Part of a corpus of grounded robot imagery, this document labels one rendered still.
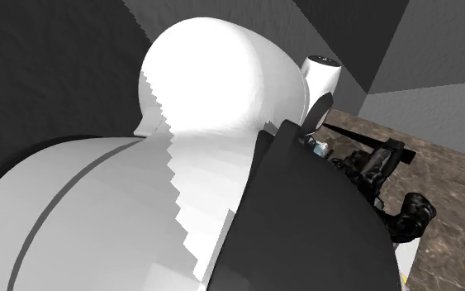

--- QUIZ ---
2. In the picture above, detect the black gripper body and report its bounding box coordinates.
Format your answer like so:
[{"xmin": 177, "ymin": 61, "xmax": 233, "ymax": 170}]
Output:
[{"xmin": 330, "ymin": 138, "xmax": 406, "ymax": 203}]

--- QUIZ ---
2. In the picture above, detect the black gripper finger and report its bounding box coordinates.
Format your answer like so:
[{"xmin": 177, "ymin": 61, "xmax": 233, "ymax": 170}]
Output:
[{"xmin": 378, "ymin": 192, "xmax": 438, "ymax": 244}]

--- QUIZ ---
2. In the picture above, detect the white flat object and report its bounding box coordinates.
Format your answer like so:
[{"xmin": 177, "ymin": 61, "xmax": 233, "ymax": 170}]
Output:
[{"xmin": 394, "ymin": 237, "xmax": 421, "ymax": 291}]

